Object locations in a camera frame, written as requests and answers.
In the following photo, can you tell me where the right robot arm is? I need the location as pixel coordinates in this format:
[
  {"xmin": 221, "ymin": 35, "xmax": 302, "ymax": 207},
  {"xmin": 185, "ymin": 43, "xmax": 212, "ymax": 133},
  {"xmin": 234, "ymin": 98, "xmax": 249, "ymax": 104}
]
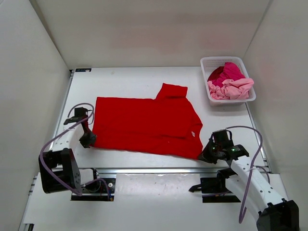
[{"xmin": 197, "ymin": 128, "xmax": 300, "ymax": 231}]

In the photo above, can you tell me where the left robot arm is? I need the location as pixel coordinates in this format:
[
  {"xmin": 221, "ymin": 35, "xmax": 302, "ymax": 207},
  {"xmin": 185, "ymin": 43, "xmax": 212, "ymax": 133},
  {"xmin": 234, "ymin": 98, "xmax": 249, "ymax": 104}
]
[{"xmin": 38, "ymin": 119, "xmax": 101, "ymax": 196}]

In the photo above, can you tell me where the light pink t shirt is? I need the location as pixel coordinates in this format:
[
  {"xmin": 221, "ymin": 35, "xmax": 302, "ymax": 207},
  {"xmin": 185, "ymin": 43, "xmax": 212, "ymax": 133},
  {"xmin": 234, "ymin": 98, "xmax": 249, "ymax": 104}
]
[{"xmin": 207, "ymin": 78, "xmax": 254, "ymax": 100}]

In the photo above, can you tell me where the white plastic laundry basket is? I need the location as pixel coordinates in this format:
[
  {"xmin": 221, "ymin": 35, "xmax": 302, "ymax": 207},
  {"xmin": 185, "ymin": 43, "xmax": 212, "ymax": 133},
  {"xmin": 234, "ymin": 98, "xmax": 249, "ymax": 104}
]
[{"xmin": 200, "ymin": 56, "xmax": 256, "ymax": 106}]

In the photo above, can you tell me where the dark label sticker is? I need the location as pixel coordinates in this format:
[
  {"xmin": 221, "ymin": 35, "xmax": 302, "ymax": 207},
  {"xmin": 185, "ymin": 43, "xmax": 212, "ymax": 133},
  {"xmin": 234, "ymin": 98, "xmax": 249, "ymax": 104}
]
[{"xmin": 75, "ymin": 68, "xmax": 91, "ymax": 72}]

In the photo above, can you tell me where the dark red t shirt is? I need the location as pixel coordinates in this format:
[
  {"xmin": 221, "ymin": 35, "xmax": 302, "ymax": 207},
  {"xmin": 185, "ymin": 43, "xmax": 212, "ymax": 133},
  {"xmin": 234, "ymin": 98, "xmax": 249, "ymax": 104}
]
[{"xmin": 207, "ymin": 66, "xmax": 224, "ymax": 82}]

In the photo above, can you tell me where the magenta t shirt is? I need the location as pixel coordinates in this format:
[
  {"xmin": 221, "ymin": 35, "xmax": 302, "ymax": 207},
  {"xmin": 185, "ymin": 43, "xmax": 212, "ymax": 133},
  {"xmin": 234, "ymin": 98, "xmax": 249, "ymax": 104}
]
[{"xmin": 214, "ymin": 62, "xmax": 245, "ymax": 87}]

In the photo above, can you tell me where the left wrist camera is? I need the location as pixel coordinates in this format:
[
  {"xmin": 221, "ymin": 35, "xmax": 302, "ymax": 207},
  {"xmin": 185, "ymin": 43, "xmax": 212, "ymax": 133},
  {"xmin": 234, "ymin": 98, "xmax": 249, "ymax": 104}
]
[{"xmin": 64, "ymin": 107, "xmax": 88, "ymax": 125}]

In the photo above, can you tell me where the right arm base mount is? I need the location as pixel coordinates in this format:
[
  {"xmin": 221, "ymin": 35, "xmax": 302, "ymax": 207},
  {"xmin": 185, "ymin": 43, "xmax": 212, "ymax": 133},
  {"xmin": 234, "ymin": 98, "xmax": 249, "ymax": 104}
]
[{"xmin": 189, "ymin": 168, "xmax": 240, "ymax": 203}]

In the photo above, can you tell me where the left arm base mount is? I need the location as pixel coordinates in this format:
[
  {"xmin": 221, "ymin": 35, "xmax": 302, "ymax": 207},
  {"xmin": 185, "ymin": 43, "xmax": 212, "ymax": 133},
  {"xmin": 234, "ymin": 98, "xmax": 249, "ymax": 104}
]
[{"xmin": 71, "ymin": 168, "xmax": 116, "ymax": 202}]

